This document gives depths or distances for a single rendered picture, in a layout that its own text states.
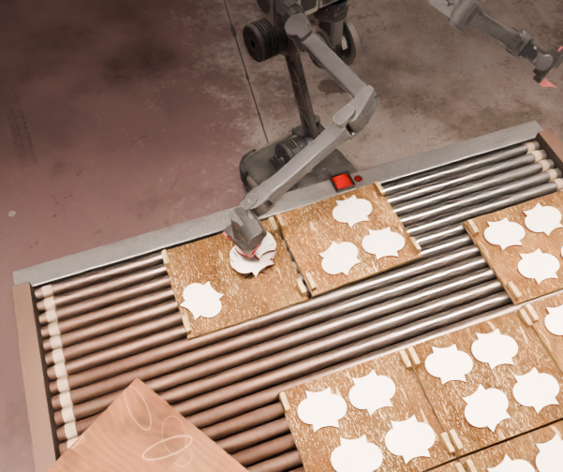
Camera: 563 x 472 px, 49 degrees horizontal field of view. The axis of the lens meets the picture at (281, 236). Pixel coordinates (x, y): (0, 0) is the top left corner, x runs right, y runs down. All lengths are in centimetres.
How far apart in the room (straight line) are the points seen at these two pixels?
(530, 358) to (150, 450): 116
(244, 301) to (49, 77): 275
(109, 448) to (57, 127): 261
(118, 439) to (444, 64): 329
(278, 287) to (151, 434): 63
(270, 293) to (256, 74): 235
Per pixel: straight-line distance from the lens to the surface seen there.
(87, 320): 213
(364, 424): 189
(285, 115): 389
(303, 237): 217
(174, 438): 179
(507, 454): 196
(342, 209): 224
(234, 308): 204
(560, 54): 245
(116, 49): 452
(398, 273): 214
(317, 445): 187
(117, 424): 183
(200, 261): 214
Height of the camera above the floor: 273
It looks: 56 degrees down
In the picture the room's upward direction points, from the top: 1 degrees counter-clockwise
